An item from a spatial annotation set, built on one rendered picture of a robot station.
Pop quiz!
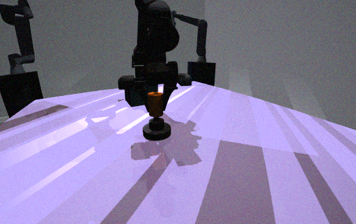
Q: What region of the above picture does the orange cylinder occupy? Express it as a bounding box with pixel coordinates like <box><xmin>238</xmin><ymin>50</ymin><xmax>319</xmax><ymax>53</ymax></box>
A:
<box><xmin>148</xmin><ymin>92</ymin><xmax>163</xmax><ymax>117</ymax></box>

